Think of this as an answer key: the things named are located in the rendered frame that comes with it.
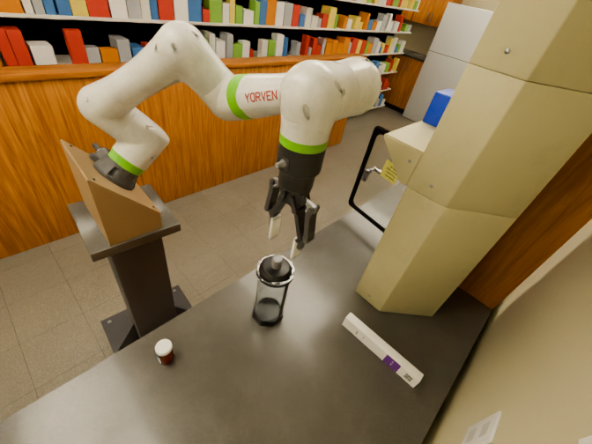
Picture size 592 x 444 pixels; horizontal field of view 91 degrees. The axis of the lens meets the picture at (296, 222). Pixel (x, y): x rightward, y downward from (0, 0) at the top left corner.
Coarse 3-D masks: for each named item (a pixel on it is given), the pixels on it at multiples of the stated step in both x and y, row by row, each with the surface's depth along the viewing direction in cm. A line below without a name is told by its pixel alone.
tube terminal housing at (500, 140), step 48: (480, 96) 59; (528, 96) 55; (576, 96) 55; (432, 144) 69; (480, 144) 62; (528, 144) 61; (576, 144) 61; (432, 192) 74; (480, 192) 70; (528, 192) 69; (384, 240) 90; (432, 240) 80; (480, 240) 80; (384, 288) 97; (432, 288) 94
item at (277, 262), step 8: (272, 256) 82; (280, 256) 78; (264, 264) 79; (272, 264) 78; (280, 264) 78; (288, 264) 81; (264, 272) 78; (272, 272) 78; (280, 272) 78; (288, 272) 79; (272, 280) 77; (280, 280) 78
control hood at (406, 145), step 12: (396, 132) 79; (408, 132) 80; (420, 132) 82; (432, 132) 83; (396, 144) 75; (408, 144) 74; (420, 144) 75; (396, 156) 77; (408, 156) 74; (420, 156) 72; (396, 168) 78; (408, 168) 76; (408, 180) 77
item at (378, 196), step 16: (384, 128) 113; (384, 144) 115; (368, 160) 123; (384, 160) 117; (368, 176) 126; (384, 176) 119; (368, 192) 128; (384, 192) 121; (400, 192) 115; (368, 208) 131; (384, 208) 124; (384, 224) 127
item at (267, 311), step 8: (264, 256) 83; (256, 272) 79; (264, 280) 77; (288, 280) 78; (256, 288) 86; (264, 288) 80; (272, 288) 79; (280, 288) 80; (256, 296) 86; (264, 296) 82; (272, 296) 81; (280, 296) 83; (256, 304) 88; (264, 304) 85; (272, 304) 84; (280, 304) 86; (256, 312) 90; (264, 312) 87; (272, 312) 87; (264, 320) 90; (272, 320) 90
